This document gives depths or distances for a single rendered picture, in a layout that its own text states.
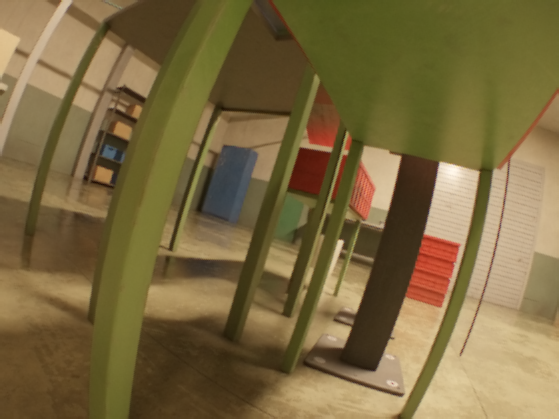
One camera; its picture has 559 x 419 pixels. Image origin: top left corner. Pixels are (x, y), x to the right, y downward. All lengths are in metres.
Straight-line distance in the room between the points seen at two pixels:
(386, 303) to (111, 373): 0.73
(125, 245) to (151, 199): 0.04
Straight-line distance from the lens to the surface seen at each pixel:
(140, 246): 0.21
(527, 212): 7.01
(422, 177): 0.87
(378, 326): 0.86
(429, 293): 3.04
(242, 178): 7.30
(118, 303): 0.22
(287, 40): 0.99
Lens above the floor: 0.35
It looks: 3 degrees up
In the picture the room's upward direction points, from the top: 17 degrees clockwise
